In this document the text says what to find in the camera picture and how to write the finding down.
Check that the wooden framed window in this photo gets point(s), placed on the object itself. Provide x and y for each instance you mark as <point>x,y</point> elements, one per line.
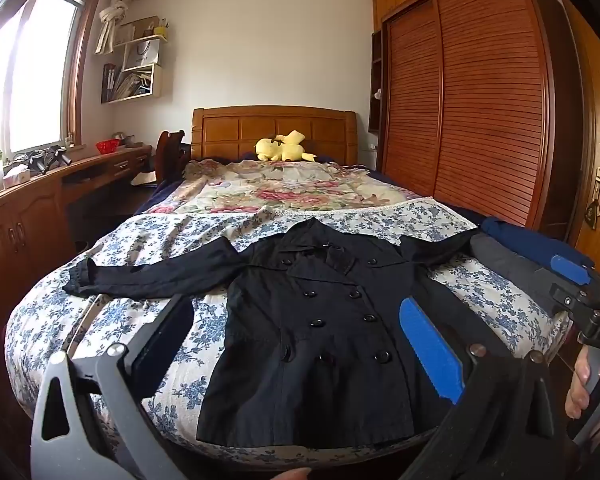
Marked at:
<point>35,75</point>

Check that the person's left hand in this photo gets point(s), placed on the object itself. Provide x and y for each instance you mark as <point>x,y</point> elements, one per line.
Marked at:
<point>285,475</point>

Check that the white box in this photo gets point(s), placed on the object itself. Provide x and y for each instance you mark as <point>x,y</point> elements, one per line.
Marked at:
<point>17,176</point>

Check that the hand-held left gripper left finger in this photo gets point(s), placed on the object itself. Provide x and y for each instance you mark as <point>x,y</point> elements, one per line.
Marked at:
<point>162,342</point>

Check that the wooden louvred wardrobe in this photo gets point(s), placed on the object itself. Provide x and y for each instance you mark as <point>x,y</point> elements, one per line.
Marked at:
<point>480,95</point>

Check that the wooden chair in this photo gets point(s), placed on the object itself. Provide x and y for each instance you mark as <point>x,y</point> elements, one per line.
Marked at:
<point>167,155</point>

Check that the folded grey garment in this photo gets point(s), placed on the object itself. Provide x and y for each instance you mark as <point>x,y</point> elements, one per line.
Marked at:
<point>505,265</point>

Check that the person's right hand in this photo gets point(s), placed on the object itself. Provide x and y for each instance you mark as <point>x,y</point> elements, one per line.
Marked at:
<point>576,390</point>

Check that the white wall shelf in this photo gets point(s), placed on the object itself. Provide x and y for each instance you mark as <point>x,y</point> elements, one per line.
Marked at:
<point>140,80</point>

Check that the tied beige curtain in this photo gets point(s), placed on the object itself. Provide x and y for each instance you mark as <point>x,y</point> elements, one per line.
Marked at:
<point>111,15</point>

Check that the wooden desk cabinet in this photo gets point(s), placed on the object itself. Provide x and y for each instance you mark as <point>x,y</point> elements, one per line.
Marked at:
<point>25,230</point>

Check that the yellow plush toy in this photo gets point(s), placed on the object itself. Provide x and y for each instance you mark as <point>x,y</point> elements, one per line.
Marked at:
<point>280,149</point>

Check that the pink floral quilt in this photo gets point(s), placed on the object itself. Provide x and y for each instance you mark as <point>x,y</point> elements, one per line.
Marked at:
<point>280,192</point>

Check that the red bowl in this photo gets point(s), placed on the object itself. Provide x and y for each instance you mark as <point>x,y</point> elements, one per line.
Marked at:
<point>107,147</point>

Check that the wooden bed headboard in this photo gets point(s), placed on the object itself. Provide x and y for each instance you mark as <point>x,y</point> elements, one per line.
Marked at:
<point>230,132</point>

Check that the folded blue garment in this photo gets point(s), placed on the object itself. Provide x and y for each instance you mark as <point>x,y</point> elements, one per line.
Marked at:
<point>520,237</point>

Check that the blue floral bedspread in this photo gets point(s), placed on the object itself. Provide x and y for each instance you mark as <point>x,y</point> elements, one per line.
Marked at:
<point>130,320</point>

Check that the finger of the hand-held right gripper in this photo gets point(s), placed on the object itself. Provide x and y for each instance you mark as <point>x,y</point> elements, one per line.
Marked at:
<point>570,267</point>

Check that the black double-breasted coat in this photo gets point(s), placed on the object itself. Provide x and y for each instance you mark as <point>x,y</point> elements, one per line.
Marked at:
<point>320,340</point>

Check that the black handheld device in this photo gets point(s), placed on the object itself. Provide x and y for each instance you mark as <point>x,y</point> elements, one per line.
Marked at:
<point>45,159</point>

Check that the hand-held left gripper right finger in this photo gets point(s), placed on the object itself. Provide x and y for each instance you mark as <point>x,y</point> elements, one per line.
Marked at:
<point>430,350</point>

